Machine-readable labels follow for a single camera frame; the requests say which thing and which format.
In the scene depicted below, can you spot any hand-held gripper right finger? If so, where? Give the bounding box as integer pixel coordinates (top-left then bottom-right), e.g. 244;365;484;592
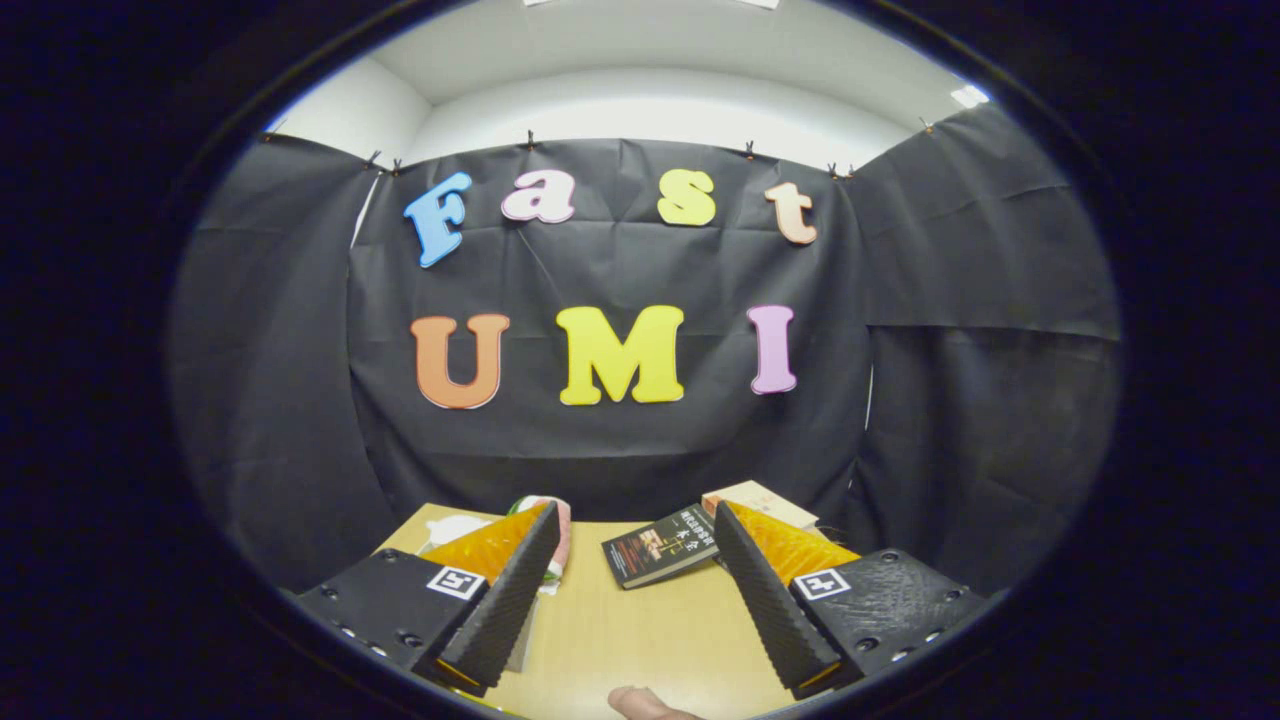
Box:
712;501;989;701

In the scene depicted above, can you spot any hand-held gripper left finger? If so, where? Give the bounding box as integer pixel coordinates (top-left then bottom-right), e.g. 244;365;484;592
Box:
297;501;562;699

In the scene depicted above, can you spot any watermelon slice plush toy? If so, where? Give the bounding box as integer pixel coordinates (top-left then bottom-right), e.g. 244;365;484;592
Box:
505;496;572;593

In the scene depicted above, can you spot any white plush toy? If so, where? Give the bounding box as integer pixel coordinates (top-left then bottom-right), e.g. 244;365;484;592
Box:
425;514;493;551

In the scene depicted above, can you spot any beige cover book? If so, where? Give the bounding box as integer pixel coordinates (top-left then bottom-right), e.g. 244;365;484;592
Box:
702;480;821;533

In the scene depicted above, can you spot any black cover book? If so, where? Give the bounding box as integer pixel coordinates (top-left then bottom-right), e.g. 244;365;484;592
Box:
602;505;721;590

